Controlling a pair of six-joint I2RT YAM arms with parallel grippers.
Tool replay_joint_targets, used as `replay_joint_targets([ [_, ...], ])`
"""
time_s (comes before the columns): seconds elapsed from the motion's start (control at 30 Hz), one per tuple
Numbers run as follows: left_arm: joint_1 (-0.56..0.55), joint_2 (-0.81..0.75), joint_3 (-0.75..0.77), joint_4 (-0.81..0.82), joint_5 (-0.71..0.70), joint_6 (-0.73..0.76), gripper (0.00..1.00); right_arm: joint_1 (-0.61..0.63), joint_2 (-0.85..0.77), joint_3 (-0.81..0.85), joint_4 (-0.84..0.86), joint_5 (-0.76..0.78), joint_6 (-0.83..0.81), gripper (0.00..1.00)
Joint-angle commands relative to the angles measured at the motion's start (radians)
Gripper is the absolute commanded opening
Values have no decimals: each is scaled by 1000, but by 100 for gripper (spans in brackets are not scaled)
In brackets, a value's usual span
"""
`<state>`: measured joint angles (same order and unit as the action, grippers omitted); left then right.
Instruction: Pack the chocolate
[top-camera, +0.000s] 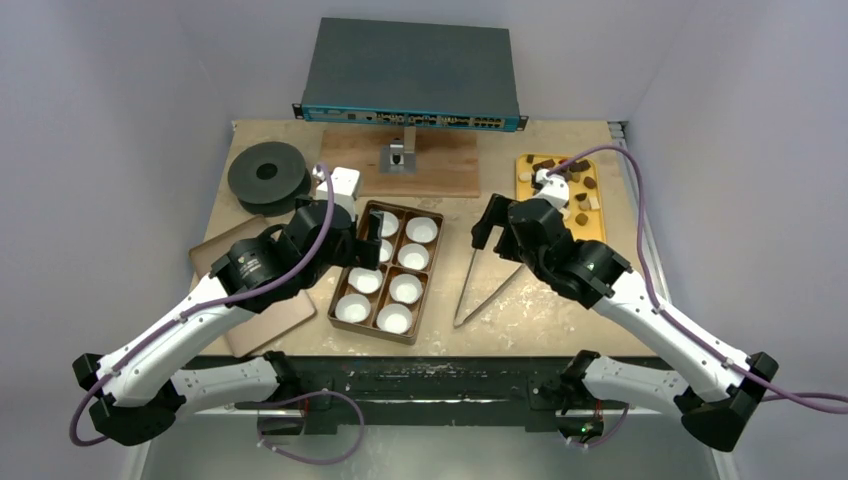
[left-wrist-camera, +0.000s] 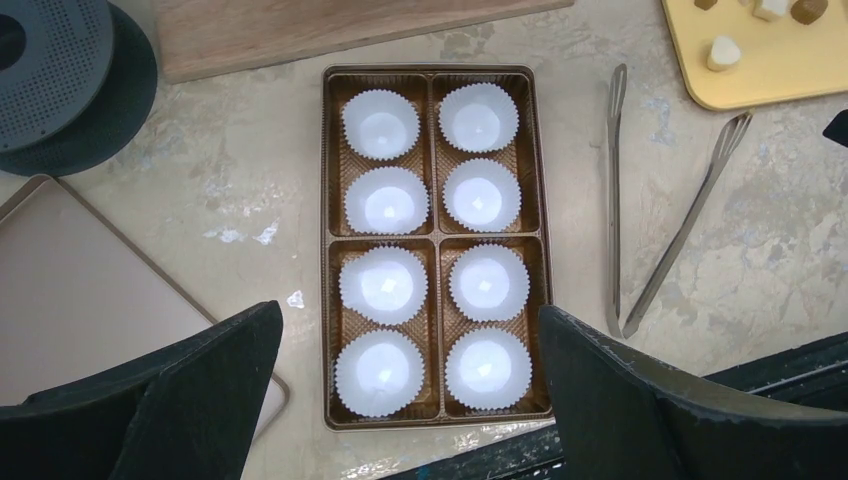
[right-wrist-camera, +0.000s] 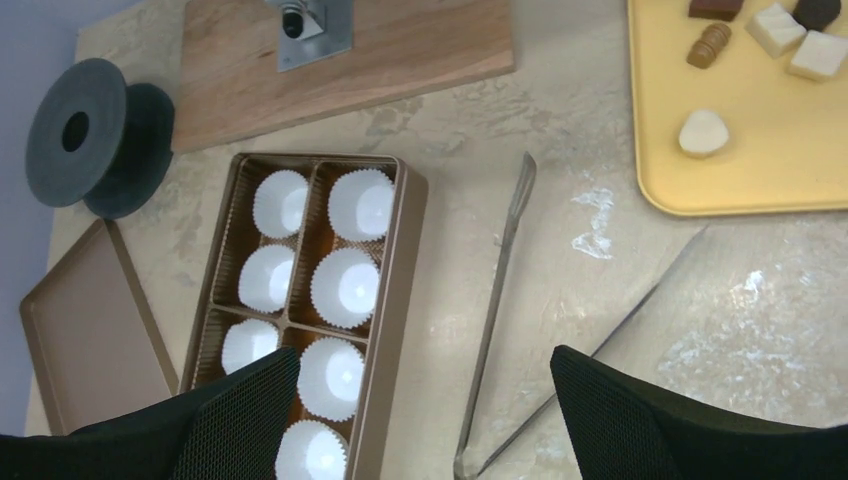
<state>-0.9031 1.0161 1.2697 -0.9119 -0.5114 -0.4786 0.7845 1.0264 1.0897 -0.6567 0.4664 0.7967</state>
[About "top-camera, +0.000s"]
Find brown box lid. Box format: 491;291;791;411
188;214;318;358

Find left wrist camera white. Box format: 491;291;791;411
312;164;362;217

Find purple cable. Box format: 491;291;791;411
547;144;848;452
68;162;367;466

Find metal tweezers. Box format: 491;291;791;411
453;250;522;329

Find blue network switch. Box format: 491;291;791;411
292;17;528;132

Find brown chocolate box tray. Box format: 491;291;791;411
328;200;445;345

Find dark square chocolate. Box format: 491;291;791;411
537;159;558;169

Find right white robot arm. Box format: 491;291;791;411
472;194;778;452

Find black filament spool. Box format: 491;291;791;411
227;141;312;217

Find wooden board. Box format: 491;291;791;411
320;125;481;198

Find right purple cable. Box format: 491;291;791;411
547;144;848;452

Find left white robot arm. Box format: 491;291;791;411
69;197;383;447

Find metal switch stand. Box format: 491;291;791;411
378;126;417;175

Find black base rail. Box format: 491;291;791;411
188;356;670;436

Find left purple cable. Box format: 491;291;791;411
68;162;367;466

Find yellow plastic tray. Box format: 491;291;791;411
515;153;606;242

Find white paper cup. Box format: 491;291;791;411
376;303;413;334
334;293;372;324
397;243;430;271
379;239;394;263
347;267;384;295
389;273;424;305
405;216;439;244
379;210;400;238

